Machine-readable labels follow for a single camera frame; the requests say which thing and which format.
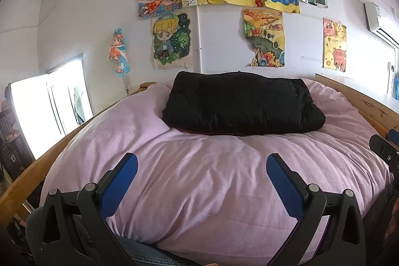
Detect white air conditioner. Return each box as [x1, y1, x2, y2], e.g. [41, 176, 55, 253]
[364, 1, 399, 46]

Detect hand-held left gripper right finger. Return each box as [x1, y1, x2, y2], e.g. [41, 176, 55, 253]
[266, 153, 367, 266]

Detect black pillow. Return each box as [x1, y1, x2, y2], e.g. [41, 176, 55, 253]
[162, 70, 326, 136]

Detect colourful landscape drawing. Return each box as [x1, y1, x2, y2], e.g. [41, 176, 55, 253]
[242, 8, 286, 68]

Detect pink blanket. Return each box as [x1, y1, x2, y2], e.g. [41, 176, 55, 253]
[39, 77, 395, 263]

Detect curled mermaid drawing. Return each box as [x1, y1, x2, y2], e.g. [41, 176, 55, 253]
[108, 28, 132, 77]

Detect pig and chick drawing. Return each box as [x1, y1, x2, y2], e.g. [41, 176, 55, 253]
[322, 17, 347, 73]

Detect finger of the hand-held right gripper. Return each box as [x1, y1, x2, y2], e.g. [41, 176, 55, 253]
[369, 133, 399, 173]

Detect bright window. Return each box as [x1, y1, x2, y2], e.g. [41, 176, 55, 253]
[7, 53, 95, 161]

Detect blond chibi figure drawing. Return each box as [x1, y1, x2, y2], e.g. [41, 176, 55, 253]
[151, 12, 193, 70]

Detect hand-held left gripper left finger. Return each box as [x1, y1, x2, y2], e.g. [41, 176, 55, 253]
[34, 152, 138, 266]

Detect dark storage crates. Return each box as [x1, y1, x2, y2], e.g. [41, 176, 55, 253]
[0, 91, 36, 195]

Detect wooden bed frame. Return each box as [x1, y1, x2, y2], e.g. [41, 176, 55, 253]
[0, 73, 399, 229]

